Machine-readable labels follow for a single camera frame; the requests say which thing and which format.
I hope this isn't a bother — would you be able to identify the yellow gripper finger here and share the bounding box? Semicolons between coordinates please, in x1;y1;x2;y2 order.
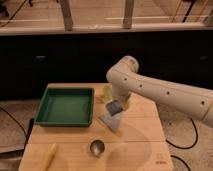
123;94;131;110

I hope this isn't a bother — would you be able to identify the blue sponge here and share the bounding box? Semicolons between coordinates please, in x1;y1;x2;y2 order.
106;100;123;116

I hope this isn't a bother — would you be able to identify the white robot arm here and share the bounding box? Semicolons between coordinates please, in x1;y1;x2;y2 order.
106;56;213;128

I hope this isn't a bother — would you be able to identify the green plastic tray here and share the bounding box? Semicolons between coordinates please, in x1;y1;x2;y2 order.
35;87;95;127

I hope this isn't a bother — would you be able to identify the green translucent cup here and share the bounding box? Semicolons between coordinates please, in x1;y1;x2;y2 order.
103;85;112;101

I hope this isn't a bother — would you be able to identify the blue triangular cloth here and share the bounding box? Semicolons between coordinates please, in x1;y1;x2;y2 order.
99;113;122;132

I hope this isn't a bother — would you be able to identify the small metal cup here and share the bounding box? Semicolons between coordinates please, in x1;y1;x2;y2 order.
89;140;105;157

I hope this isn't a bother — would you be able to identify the black cable on right floor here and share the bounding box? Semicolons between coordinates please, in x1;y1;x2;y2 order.
165;118;200;171

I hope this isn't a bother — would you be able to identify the black cable on floor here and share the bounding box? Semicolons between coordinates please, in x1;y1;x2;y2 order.
165;118;200;171
0;106;28;137

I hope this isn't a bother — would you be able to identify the black cable on left floor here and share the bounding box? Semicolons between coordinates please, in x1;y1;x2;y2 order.
0;106;28;137

